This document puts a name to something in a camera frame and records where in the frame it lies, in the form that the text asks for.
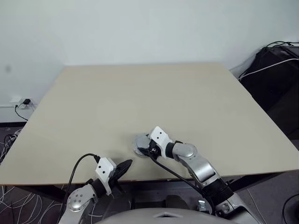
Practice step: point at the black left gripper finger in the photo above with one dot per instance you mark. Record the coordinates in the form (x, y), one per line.
(123, 172)
(127, 163)

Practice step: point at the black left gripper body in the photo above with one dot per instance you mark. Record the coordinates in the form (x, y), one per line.
(114, 175)

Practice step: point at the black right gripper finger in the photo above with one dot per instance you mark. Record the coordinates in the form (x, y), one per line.
(143, 150)
(147, 135)

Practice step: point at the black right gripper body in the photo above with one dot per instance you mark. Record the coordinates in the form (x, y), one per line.
(155, 150)

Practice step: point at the small silver round object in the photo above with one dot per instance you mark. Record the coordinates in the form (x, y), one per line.
(140, 142)

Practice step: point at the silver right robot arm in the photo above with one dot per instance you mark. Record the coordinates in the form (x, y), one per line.
(198, 168)

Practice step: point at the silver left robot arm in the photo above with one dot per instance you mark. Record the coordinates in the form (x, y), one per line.
(78, 200)

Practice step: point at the grey robot torso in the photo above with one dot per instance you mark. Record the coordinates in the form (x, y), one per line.
(140, 217)

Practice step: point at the black power adapter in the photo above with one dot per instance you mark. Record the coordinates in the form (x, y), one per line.
(26, 101)

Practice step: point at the black bag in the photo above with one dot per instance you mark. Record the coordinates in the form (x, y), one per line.
(275, 93)

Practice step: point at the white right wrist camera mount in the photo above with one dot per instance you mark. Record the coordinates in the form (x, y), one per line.
(160, 135)

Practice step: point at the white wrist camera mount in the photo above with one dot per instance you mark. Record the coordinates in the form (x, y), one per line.
(160, 135)
(104, 166)

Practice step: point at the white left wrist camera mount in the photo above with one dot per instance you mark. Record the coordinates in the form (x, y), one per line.
(104, 166)

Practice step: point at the dark table frame beam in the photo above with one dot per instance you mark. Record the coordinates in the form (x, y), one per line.
(35, 191)
(252, 183)

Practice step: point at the white wall power strip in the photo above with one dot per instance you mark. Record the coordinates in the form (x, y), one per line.
(14, 101)

